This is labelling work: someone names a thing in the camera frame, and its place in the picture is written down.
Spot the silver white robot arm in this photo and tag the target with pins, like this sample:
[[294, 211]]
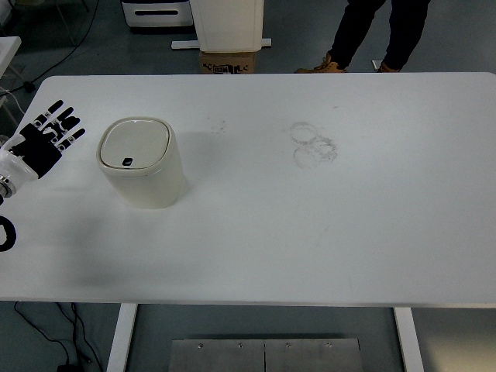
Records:
[[49, 133]]

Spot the grey metal base plate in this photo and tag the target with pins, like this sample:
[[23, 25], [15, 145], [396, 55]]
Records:
[[265, 355]]

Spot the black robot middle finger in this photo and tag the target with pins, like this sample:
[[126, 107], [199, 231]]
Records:
[[66, 113]]

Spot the grey floor socket plate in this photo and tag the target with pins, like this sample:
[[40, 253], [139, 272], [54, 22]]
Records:
[[376, 64]]

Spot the white table leg right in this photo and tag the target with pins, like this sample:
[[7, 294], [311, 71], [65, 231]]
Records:
[[407, 336]]

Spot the cream plastic trash can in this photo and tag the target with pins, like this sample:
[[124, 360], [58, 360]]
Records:
[[140, 158]]

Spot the white side table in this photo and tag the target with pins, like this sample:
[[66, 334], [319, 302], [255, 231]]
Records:
[[9, 47]]

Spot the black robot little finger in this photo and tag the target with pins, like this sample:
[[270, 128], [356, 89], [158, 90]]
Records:
[[67, 142]]

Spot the black ring object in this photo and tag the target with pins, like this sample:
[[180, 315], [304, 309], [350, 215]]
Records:
[[10, 234]]

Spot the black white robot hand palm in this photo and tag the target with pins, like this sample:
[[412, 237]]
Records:
[[27, 156]]

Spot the white table leg left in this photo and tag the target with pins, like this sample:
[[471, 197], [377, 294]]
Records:
[[122, 338]]

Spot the white floor bar foot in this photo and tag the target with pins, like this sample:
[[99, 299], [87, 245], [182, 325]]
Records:
[[194, 44]]

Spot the white drawer cabinet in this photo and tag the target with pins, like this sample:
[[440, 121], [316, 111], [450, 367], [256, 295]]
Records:
[[154, 16]]

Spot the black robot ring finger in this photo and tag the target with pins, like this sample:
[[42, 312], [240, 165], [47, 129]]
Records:
[[63, 127]]

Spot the brown cardboard box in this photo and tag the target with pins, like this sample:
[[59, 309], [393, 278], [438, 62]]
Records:
[[227, 63]]

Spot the white table leg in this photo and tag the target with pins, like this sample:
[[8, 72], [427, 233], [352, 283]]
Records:
[[122, 338], [407, 336]]

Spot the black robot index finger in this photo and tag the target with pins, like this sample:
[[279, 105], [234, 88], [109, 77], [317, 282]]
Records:
[[42, 118]]

